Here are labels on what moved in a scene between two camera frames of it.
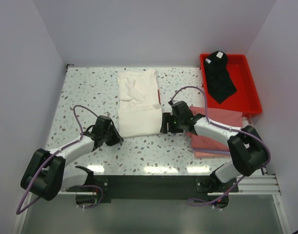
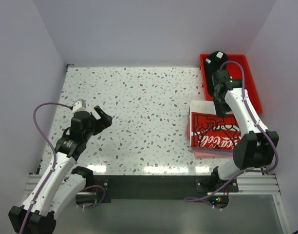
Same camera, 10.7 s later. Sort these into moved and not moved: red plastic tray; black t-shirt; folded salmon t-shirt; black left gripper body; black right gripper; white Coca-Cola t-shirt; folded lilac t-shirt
Moved: black left gripper body; white Coca-Cola t-shirt; black right gripper
Not moved: folded lilac t-shirt; red plastic tray; folded salmon t-shirt; black t-shirt
